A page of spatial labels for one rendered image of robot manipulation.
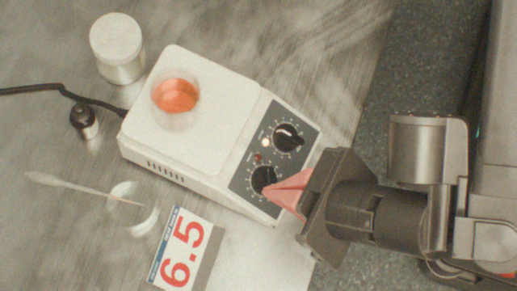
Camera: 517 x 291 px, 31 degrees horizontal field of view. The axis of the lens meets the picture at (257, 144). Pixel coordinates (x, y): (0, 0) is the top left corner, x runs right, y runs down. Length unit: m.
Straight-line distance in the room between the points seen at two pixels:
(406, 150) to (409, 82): 1.18
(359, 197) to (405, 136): 0.08
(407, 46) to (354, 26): 0.84
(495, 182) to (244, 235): 0.37
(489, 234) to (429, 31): 1.28
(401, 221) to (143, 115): 0.34
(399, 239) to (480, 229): 0.07
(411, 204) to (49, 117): 0.49
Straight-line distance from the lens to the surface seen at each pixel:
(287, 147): 1.06
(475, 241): 0.80
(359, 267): 1.86
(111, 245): 1.08
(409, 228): 0.82
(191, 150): 1.01
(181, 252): 1.05
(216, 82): 1.04
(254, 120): 1.05
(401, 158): 0.81
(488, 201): 0.81
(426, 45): 2.03
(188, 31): 1.16
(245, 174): 1.04
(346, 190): 0.87
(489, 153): 0.81
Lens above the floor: 1.80
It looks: 72 degrees down
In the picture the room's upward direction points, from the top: 8 degrees clockwise
